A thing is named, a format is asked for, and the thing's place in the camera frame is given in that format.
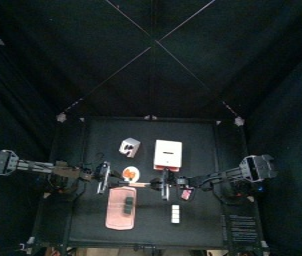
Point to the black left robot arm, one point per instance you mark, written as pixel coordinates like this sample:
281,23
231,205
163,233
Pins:
28,165

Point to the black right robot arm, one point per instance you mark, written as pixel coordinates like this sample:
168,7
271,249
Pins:
235,173

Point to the orange toy food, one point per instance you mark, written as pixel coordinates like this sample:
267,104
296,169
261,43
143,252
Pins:
129,173

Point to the small white plate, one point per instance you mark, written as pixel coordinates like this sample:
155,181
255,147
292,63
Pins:
131,168

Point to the red pink toy piece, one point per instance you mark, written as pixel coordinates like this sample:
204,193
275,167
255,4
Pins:
185,194

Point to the dark green toy block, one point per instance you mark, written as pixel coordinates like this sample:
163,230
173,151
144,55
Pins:
128,205

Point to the white box red base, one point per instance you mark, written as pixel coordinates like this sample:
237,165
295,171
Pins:
167,153

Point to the grey cube with cutouts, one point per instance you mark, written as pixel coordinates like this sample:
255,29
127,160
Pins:
129,147

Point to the white segmented block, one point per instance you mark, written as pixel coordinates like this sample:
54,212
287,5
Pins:
175,214

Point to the pink cutting board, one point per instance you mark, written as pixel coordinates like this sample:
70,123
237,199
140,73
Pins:
120,215

